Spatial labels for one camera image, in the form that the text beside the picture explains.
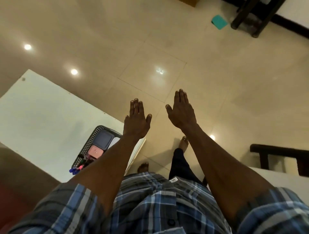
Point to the person's left hand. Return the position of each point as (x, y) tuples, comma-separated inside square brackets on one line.
[(136, 123)]

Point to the person's right hand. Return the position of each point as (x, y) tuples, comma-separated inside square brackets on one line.
[(182, 113)]

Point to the white lid teal container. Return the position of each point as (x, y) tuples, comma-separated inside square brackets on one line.
[(114, 143)]

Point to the grey lid square container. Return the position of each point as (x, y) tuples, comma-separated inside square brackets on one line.
[(103, 139)]

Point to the grey perforated plastic basket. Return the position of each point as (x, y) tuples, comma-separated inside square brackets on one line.
[(93, 136)]

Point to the small salmon pink container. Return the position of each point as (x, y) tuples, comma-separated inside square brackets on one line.
[(95, 152)]

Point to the blue cap whiteboard marker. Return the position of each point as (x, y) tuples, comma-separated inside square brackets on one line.
[(74, 171)]

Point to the person's left forearm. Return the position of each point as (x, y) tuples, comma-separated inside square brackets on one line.
[(108, 173)]

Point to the person's right forearm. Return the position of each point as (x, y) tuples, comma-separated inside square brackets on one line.
[(222, 173)]

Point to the person's right foot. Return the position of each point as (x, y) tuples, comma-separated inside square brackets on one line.
[(184, 144)]

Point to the person's foot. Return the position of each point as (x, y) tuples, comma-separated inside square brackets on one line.
[(143, 168), (184, 144)]

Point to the person's left foot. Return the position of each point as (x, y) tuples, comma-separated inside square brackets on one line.
[(143, 168)]

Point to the person's right leg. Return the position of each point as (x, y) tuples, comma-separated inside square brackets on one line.
[(181, 166)]

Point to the blue plaid shirt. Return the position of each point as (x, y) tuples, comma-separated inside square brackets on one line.
[(157, 205)]

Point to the teal square object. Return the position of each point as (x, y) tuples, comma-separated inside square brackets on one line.
[(219, 22)]

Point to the white table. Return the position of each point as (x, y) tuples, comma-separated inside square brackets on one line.
[(36, 120)]

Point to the dark wooden furniture legs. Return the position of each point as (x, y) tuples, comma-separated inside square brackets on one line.
[(263, 19)]

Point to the white furniture surface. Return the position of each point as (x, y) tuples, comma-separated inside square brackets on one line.
[(289, 180)]

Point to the black skirting board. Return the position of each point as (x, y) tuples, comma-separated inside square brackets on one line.
[(292, 25)]

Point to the red fabric sofa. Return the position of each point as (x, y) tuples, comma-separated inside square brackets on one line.
[(12, 207)]

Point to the dark wooden furniture frame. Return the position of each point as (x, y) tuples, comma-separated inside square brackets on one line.
[(277, 150)]

